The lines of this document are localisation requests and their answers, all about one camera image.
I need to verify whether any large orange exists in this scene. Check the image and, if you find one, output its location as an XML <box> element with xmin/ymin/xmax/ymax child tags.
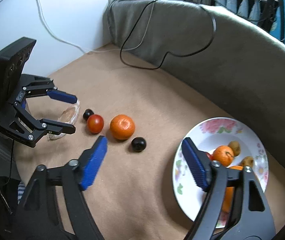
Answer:
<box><xmin>222</xmin><ymin>165</ymin><xmax>243</xmax><ymax>213</ymax></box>

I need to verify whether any small red tomato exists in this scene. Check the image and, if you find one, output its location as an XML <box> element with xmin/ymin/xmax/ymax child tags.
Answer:
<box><xmin>87</xmin><ymin>114</ymin><xmax>104</xmax><ymax>134</ymax></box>

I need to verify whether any striped cloth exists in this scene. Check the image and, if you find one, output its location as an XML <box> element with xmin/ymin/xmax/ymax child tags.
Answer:
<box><xmin>17</xmin><ymin>181</ymin><xmax>25</xmax><ymax>204</ymax></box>

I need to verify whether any dark plum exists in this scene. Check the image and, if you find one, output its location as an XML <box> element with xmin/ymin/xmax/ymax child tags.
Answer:
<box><xmin>131</xmin><ymin>137</ymin><xmax>147</xmax><ymax>152</ymax></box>
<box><xmin>83</xmin><ymin>109</ymin><xmax>94</xmax><ymax>121</ymax></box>

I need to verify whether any large red tomato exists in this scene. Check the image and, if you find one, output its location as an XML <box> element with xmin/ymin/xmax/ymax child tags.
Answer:
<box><xmin>206</xmin><ymin>152</ymin><xmax>213</xmax><ymax>161</ymax></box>

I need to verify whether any brown longan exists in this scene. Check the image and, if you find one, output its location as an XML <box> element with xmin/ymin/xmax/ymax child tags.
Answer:
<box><xmin>228</xmin><ymin>141</ymin><xmax>241</xmax><ymax>157</ymax></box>
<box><xmin>239</xmin><ymin>156</ymin><xmax>255</xmax><ymax>168</ymax></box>

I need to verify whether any mandarin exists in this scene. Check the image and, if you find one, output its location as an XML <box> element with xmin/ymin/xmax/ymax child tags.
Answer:
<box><xmin>212</xmin><ymin>145</ymin><xmax>235</xmax><ymax>167</ymax></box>
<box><xmin>109</xmin><ymin>114</ymin><xmax>135</xmax><ymax>140</ymax></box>

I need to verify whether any clear plastic bag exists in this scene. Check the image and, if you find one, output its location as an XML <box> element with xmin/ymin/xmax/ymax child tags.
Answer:
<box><xmin>47</xmin><ymin>100</ymin><xmax>80</xmax><ymax>140</ymax></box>

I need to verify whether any black cable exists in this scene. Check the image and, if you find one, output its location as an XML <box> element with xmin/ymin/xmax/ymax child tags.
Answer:
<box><xmin>120</xmin><ymin>0</ymin><xmax>217</xmax><ymax>70</ymax></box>

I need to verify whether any grey sofa backrest cushion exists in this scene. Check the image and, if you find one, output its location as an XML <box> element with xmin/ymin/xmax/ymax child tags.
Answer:
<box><xmin>106</xmin><ymin>0</ymin><xmax>285</xmax><ymax>168</ymax></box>

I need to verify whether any white floral plate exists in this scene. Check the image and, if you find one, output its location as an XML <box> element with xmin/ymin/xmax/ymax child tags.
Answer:
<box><xmin>172</xmin><ymin>116</ymin><xmax>269</xmax><ymax>229</ymax></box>

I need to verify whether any white cable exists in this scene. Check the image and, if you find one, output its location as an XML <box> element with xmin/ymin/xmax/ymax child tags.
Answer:
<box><xmin>31</xmin><ymin>0</ymin><xmax>156</xmax><ymax>54</ymax></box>

